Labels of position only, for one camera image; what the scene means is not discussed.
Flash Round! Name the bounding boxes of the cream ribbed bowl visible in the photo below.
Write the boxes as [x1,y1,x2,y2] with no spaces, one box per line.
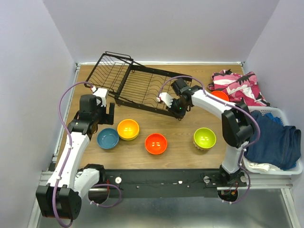
[193,139,216,151]

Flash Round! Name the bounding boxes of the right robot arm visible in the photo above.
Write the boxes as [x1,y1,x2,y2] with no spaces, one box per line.
[158,76,259,186]

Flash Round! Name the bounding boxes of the red-orange bowl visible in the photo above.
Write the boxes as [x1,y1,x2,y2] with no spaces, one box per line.
[211,91,229,102]
[144,133,168,155]

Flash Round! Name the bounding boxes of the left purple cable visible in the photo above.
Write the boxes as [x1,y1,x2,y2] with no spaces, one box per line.
[51,82,122,227]

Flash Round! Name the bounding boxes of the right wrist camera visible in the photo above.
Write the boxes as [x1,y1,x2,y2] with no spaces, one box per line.
[156,92,173,108]

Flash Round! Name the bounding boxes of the lime green bowl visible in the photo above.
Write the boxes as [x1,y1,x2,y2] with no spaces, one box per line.
[193,128,217,142]

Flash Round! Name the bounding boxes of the white laundry basket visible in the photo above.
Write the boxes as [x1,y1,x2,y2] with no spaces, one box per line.
[243,106,302,175]

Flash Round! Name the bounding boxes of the blue bowl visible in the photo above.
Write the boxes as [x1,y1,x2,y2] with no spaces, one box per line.
[96,128,120,150]

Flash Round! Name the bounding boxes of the black wire dish rack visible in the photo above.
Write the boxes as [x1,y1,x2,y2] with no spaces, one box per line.
[86,51,187,119]

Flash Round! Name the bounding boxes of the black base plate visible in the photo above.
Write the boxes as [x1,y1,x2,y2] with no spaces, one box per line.
[88,169,247,203]

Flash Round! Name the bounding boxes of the orange-yellow bowl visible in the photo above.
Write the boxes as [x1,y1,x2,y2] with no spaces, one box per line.
[117,119,140,138]

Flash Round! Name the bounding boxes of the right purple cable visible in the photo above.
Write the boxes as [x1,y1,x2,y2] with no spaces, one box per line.
[158,76,261,205]

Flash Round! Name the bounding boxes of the blue denim jeans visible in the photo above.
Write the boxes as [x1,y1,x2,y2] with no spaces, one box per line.
[244,111,301,171]

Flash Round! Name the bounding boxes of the yellow-green bowl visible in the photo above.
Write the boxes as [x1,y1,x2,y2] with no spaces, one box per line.
[119,135,138,141]

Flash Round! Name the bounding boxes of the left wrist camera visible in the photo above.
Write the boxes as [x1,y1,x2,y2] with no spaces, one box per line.
[91,86,108,107]

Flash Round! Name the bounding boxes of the white cloth in basket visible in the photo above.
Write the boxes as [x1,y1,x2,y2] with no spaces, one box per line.
[248,162,281,172]

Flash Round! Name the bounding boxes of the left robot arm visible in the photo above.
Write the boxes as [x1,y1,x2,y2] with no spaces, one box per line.
[36,89,115,220]

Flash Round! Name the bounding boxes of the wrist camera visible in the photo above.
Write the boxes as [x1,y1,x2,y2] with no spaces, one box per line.
[156,92,173,108]
[91,86,108,107]

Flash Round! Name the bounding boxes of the purple cable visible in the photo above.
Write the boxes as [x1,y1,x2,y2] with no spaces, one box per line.
[158,76,261,205]
[51,82,122,227]

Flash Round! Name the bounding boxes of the pink camouflage garment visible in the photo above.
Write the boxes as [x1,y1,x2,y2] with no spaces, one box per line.
[208,70,270,106]

